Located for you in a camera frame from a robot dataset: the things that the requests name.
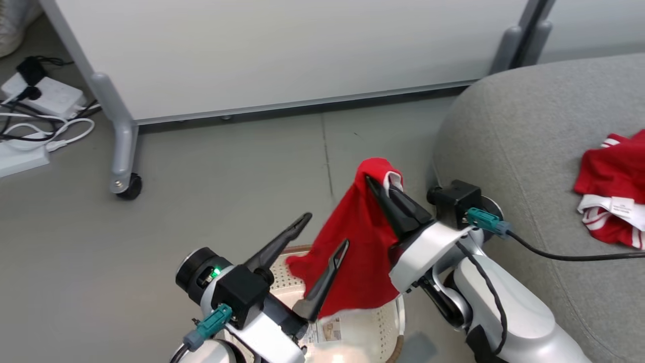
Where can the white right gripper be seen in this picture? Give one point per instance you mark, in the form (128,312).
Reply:
(426,252)

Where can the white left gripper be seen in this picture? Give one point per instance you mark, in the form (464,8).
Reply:
(262,335)

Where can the red shirt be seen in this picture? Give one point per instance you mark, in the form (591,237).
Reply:
(360,237)

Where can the red shorts with white stripes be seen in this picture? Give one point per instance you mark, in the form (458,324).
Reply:
(612,176)

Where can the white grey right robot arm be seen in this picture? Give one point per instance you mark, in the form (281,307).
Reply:
(504,307)

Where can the grey fabric sofa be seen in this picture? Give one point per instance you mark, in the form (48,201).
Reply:
(524,126)

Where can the white perforated laundry basket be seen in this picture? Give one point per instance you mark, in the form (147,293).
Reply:
(363,333)

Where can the black caster wheel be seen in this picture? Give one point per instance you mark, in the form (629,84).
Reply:
(131,187)

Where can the large white partition board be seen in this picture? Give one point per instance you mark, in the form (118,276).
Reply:
(282,50)

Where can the narrow white partition board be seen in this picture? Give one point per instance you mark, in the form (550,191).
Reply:
(589,25)

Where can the white power strip with plugs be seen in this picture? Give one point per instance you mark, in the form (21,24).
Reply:
(53,97)

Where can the long white power strip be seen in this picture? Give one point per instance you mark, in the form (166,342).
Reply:
(20,160)

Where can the black plug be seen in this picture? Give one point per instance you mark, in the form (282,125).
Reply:
(29,93)

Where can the black power adapter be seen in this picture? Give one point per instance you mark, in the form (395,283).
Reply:
(31,70)

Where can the white sneaker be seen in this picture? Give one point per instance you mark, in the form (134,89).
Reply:
(15,25)

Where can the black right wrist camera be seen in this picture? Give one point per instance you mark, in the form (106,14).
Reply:
(454,201)

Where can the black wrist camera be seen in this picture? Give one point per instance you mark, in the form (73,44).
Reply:
(454,201)
(241,292)

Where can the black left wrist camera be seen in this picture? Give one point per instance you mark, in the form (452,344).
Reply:
(241,292)

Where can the teal right camera connector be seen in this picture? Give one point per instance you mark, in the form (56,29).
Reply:
(486,221)

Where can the teal camera connector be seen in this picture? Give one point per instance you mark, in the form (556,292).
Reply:
(209,326)
(486,221)

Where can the teal left camera connector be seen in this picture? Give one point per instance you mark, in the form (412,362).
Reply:
(209,326)

